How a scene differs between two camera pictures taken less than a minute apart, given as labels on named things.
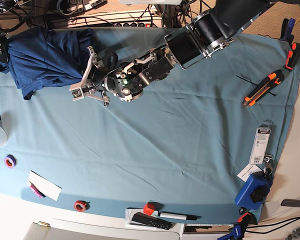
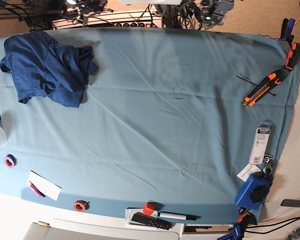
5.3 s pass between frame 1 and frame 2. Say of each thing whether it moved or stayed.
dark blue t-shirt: moved
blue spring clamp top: stayed
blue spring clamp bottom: stayed
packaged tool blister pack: stayed
